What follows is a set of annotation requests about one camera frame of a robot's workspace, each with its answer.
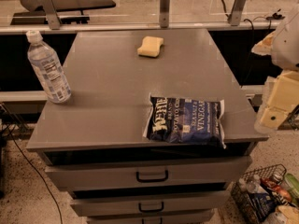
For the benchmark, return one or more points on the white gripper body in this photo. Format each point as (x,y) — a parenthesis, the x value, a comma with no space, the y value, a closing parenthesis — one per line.
(288,48)

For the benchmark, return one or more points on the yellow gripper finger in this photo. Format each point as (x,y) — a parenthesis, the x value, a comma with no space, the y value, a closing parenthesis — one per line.
(268,119)
(289,90)

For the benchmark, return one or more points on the yellow sponge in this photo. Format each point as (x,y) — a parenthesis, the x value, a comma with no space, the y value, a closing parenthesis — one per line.
(150,46)

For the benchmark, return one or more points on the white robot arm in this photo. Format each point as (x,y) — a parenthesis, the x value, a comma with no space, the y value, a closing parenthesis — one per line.
(282,45)

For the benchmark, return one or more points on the bottle in basket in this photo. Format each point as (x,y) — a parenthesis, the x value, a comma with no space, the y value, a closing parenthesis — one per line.
(261,200)

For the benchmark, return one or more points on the clear plastic water bottle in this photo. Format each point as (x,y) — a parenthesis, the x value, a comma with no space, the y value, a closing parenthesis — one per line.
(48,68)

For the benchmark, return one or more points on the green can in basket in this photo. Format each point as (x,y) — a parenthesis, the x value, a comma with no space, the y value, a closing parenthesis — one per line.
(291,184)

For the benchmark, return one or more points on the top grey drawer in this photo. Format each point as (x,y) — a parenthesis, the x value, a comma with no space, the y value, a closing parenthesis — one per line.
(143,174)

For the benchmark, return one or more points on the grey drawer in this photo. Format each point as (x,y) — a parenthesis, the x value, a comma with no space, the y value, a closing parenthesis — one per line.
(143,174)
(150,204)
(181,218)

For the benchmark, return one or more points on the blue Kettle chips bag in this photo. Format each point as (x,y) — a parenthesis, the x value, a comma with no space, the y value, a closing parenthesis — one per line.
(185,121)

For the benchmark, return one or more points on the grey drawer cabinet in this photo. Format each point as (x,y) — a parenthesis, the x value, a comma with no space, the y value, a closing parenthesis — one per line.
(104,120)

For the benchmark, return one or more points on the bottom grey drawer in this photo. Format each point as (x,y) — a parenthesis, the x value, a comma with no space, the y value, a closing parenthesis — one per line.
(181,218)

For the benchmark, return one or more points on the middle grey drawer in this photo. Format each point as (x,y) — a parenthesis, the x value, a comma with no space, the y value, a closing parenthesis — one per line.
(150,204)

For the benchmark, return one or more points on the right metal bracket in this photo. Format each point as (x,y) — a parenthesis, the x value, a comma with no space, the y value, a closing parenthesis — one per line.
(234,18)

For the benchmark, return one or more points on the metal bracket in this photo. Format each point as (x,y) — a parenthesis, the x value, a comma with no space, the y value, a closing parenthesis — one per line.
(51,14)
(234,18)
(164,13)

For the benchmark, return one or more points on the wire basket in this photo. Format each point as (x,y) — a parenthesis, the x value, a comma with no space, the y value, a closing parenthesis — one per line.
(242,199)

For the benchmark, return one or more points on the middle metal bracket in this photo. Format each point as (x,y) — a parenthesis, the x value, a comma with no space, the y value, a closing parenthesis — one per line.
(164,13)

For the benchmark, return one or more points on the left metal bracket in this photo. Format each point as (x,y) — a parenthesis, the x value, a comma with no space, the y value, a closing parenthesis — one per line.
(51,14)

